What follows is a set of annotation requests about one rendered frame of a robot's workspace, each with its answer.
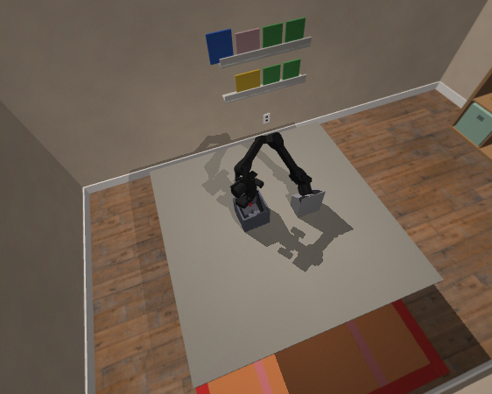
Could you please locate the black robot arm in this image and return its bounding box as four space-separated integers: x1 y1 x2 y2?
230 132 313 198

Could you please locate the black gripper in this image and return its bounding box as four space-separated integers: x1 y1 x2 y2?
235 178 264 208

